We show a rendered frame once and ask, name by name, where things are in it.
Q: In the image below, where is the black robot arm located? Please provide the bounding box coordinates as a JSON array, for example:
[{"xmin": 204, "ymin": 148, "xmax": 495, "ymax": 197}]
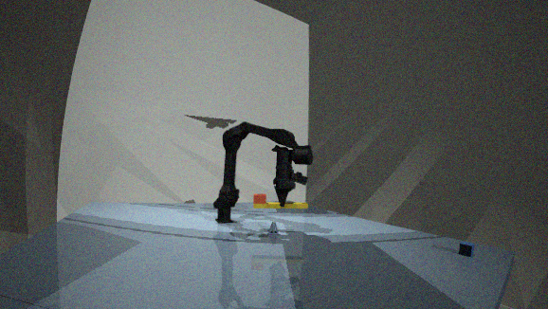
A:
[{"xmin": 213, "ymin": 121, "xmax": 314, "ymax": 224}]

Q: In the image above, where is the yellow bar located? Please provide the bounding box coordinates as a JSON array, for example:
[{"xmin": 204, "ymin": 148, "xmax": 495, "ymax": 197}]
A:
[{"xmin": 253, "ymin": 194, "xmax": 308, "ymax": 209}]

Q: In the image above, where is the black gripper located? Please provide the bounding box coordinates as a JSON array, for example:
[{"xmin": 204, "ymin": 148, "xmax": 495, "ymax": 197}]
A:
[{"xmin": 273, "ymin": 164, "xmax": 296, "ymax": 207}]

